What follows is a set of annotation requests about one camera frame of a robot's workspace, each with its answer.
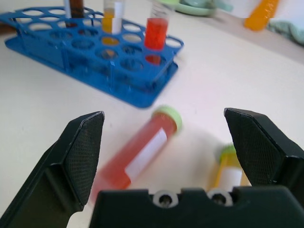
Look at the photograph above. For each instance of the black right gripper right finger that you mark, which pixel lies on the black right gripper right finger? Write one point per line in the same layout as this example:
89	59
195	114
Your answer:
261	147

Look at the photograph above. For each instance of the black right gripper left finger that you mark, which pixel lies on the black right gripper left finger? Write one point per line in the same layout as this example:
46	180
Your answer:
59	166

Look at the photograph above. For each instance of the red tube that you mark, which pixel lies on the red tube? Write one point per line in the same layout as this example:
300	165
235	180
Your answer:
142	152
155	33

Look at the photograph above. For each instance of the blue test tube rack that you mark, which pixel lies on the blue test tube rack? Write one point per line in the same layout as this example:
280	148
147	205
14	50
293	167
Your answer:
95	59

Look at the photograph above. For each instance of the brown tube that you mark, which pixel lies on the brown tube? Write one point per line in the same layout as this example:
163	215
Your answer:
75	12

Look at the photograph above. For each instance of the pale green cloth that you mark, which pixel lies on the pale green cloth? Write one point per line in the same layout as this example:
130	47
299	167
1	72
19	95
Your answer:
288	31

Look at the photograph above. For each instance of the orange liquid bottle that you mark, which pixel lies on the orange liquid bottle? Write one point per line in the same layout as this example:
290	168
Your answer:
260	14

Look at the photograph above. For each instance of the light green plate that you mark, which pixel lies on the light green plate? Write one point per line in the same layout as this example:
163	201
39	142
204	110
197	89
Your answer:
190	7

